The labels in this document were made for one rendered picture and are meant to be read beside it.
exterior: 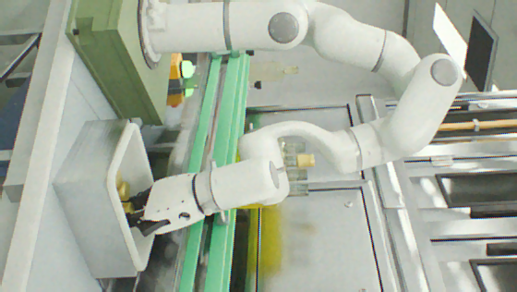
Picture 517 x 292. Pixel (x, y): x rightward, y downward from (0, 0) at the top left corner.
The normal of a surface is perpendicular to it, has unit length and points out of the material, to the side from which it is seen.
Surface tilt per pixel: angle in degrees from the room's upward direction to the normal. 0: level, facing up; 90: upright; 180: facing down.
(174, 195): 106
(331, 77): 90
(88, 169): 90
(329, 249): 90
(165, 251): 90
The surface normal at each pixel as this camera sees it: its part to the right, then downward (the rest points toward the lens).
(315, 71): -0.03, 0.59
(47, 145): -0.09, -0.48
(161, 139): -0.09, -0.81
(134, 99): 0.01, 0.88
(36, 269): 1.00, -0.06
